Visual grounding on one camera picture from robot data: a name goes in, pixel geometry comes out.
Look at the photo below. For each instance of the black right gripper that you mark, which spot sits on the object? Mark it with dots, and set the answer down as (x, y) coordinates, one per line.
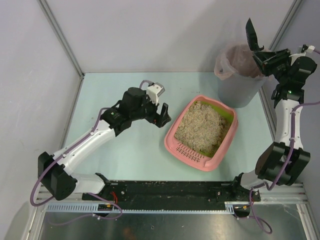
(268, 59)

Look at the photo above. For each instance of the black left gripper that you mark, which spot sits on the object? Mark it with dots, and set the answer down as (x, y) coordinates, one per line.
(157, 117)

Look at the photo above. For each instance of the black slotted litter scoop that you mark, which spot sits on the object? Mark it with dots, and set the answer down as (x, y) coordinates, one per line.
(251, 36)

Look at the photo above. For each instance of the pink and green litter box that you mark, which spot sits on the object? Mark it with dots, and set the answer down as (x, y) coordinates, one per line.
(199, 160)

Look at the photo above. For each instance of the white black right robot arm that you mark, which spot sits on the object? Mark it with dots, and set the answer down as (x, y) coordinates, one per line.
(285, 159)

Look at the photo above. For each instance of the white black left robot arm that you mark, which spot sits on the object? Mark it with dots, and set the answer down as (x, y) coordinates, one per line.
(56, 171)

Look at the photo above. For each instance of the beige cat litter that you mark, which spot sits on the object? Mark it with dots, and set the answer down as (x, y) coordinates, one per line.
(202, 129)

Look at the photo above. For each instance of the pink bin liner bag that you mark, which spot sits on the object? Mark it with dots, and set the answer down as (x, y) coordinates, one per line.
(236, 60)

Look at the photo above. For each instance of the grey waste bin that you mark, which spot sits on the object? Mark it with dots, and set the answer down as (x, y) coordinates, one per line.
(237, 91)

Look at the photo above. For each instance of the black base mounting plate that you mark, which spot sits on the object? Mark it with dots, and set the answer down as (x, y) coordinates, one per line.
(153, 202)

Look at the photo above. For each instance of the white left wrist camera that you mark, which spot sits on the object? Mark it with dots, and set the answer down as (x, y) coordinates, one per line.
(154, 92)

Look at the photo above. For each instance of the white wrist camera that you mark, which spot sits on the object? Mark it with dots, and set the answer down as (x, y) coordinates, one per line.
(306, 49)
(154, 92)

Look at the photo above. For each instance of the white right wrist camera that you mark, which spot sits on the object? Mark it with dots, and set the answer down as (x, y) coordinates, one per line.
(306, 49)

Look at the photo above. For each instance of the right aluminium corner post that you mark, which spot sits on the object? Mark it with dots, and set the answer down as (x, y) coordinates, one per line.
(288, 19)

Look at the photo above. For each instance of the aluminium corner post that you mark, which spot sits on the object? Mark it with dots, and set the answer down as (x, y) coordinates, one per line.
(48, 13)
(288, 19)

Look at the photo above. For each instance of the slotted grey cable duct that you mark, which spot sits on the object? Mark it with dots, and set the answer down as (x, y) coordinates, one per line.
(104, 208)

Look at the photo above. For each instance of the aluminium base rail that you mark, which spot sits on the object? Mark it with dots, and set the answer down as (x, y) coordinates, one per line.
(282, 192)

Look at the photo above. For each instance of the left aluminium corner post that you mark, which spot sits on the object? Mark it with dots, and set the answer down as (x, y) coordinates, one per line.
(48, 13)

